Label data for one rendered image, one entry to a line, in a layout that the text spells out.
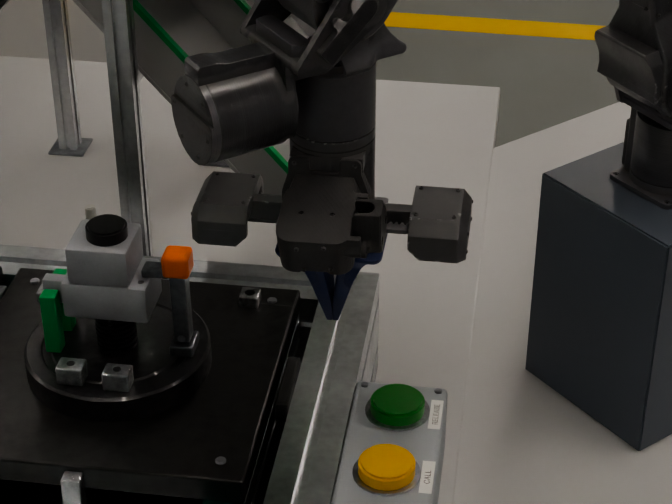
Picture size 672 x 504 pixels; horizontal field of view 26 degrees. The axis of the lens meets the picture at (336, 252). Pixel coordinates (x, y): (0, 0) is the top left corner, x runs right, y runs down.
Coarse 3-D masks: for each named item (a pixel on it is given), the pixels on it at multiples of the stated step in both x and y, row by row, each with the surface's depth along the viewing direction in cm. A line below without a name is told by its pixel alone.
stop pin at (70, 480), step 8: (64, 472) 101; (72, 472) 101; (80, 472) 101; (64, 480) 101; (72, 480) 101; (80, 480) 101; (64, 488) 101; (72, 488) 101; (80, 488) 101; (64, 496) 101; (72, 496) 101; (80, 496) 101
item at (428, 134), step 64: (0, 64) 182; (0, 128) 167; (384, 128) 167; (448, 128) 167; (0, 192) 155; (64, 192) 155; (192, 192) 155; (384, 192) 155; (256, 256) 144; (384, 256) 144; (384, 320) 135; (448, 320) 135; (448, 384) 127; (448, 448) 120
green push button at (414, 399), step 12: (396, 384) 109; (372, 396) 108; (384, 396) 107; (396, 396) 107; (408, 396) 107; (420, 396) 107; (372, 408) 107; (384, 408) 106; (396, 408) 106; (408, 408) 106; (420, 408) 107; (384, 420) 106; (396, 420) 106; (408, 420) 106
